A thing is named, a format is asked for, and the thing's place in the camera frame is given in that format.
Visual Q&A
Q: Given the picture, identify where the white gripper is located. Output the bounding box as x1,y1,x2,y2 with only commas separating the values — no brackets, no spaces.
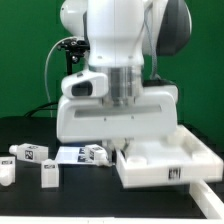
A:
56,85,178,157

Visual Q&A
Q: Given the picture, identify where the white square table top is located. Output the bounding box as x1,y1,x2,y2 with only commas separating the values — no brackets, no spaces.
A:
116,125,224,188

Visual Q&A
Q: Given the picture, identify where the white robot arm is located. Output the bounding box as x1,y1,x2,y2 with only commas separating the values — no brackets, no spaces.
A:
57,0,192,155

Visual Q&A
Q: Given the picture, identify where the white marker sheet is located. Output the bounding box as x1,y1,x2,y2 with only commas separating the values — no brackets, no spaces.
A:
55,146,95,165

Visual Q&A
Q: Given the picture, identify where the white obstacle bar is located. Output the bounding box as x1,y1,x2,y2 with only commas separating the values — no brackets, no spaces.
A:
189,181,224,220

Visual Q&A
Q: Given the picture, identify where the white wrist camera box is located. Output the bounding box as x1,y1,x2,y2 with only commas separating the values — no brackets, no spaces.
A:
61,69,109,99

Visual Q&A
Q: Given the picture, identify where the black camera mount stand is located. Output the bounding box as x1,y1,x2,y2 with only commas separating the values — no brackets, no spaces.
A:
57,37,90,75

